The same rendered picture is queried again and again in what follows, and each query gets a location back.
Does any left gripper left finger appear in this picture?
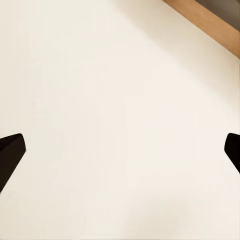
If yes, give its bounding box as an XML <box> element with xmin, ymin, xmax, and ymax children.
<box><xmin>0</xmin><ymin>133</ymin><xmax>26</xmax><ymax>193</ymax></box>

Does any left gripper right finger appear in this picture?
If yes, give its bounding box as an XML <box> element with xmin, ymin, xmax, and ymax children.
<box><xmin>224</xmin><ymin>133</ymin><xmax>240</xmax><ymax>173</ymax></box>

